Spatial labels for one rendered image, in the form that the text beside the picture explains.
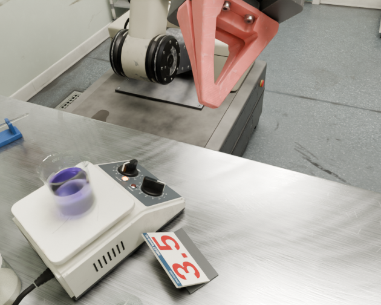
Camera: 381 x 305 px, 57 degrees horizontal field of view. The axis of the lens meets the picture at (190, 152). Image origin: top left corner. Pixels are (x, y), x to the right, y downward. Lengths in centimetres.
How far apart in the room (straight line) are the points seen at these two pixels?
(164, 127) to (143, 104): 18
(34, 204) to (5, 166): 23
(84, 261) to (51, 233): 5
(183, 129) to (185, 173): 70
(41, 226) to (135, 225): 11
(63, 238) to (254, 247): 25
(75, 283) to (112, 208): 10
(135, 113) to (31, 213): 96
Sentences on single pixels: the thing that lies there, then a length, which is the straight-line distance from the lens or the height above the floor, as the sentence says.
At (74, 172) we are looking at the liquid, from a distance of 45.
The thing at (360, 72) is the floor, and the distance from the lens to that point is 244.
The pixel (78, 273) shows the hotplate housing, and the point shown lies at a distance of 46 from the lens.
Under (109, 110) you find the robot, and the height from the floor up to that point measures 36.
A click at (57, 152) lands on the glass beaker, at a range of 45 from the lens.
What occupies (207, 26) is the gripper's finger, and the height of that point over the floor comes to 108.
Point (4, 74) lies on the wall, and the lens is 226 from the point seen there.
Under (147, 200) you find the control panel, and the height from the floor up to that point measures 81.
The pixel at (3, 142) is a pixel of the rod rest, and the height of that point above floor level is 76.
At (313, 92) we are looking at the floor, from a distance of 217.
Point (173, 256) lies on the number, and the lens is 48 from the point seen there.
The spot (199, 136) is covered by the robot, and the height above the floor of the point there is 36.
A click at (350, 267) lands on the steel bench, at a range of 52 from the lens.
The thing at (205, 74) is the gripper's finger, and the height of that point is 105.
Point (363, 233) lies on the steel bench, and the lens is 56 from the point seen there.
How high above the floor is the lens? 119
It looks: 44 degrees down
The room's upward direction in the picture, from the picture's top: 5 degrees counter-clockwise
